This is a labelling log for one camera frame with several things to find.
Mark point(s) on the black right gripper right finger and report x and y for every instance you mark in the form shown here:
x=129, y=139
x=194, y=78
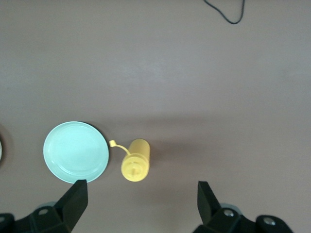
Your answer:
x=209, y=208

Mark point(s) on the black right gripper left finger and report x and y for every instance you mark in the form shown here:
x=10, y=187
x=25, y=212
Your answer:
x=70, y=208

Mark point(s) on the yellow squeeze bottle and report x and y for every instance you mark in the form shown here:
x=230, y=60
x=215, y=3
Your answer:
x=138, y=150

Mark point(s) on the mint green plate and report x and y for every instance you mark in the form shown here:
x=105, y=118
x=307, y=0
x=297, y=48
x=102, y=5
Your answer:
x=75, y=151

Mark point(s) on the beige plate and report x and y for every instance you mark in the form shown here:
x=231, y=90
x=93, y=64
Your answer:
x=1, y=150

